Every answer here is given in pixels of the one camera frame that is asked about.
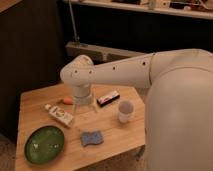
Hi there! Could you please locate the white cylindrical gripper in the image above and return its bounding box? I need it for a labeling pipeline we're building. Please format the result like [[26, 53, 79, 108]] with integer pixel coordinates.
[[72, 84, 97, 115]]

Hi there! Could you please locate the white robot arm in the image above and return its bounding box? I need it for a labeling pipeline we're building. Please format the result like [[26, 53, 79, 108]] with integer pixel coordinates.
[[60, 49, 213, 171]]

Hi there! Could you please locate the green ceramic bowl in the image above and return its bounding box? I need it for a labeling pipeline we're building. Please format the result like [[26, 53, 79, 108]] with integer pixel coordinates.
[[24, 125, 65, 165]]

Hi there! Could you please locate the black and white box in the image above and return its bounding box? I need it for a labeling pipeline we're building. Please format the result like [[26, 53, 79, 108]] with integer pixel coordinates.
[[97, 90, 120, 107]]

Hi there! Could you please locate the white tube with label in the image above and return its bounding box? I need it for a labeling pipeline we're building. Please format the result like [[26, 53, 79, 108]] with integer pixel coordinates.
[[45, 104, 74, 127]]

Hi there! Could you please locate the blue sponge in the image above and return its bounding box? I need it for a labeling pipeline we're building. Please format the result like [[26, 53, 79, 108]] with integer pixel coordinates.
[[80, 131, 104, 147]]

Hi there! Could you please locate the white paper cup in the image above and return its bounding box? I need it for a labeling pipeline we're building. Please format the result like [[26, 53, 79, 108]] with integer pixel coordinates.
[[118, 100, 134, 123]]

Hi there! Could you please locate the wooden table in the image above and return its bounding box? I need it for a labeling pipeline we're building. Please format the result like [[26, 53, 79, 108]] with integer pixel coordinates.
[[15, 84, 145, 171]]

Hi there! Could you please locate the grey metal beam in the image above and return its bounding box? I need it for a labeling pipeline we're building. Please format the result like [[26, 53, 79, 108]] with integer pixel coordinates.
[[66, 42, 141, 62]]

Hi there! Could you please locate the metal pole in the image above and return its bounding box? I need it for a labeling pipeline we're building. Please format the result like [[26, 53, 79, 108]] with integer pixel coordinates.
[[68, 0, 80, 44]]

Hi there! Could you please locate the white shelf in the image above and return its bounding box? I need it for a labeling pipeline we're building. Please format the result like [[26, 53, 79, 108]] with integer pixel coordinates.
[[62, 0, 213, 20]]

